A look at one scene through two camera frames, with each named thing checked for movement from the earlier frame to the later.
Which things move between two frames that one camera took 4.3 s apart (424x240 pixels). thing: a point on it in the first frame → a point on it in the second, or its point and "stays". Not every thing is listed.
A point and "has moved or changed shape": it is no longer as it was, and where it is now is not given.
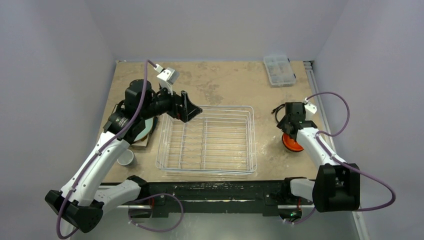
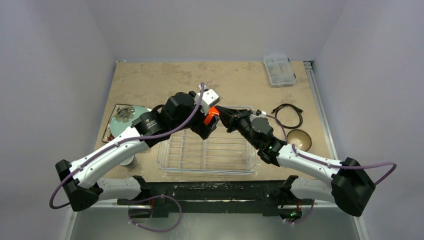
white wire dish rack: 220,140 stays
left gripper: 186,111 → 202,129
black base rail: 265,196 stays
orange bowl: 290,144 has moved or changed shape
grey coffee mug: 127,158 stays
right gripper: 305,124 → 238,120
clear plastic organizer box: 279,71 stays
